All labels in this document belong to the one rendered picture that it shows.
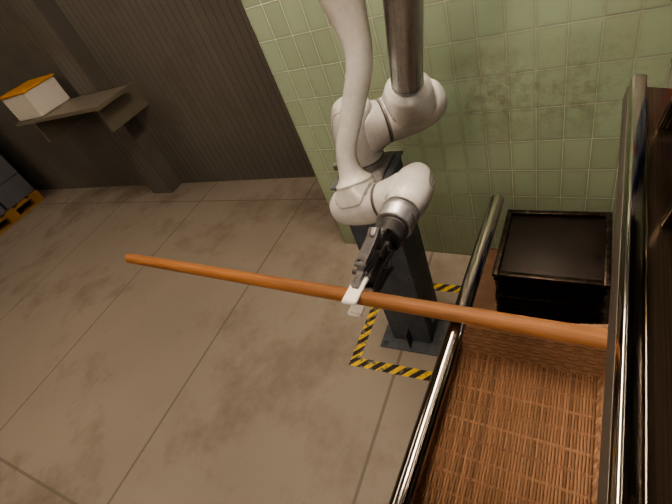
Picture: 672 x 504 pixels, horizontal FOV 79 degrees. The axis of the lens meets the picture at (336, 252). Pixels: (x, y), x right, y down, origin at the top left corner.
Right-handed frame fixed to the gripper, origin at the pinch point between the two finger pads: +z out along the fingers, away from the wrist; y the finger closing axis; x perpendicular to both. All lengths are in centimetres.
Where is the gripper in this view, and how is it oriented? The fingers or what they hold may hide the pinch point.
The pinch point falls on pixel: (357, 296)
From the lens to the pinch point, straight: 83.1
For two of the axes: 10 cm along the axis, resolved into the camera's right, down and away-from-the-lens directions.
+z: -4.2, 7.1, -5.6
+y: 3.2, 7.0, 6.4
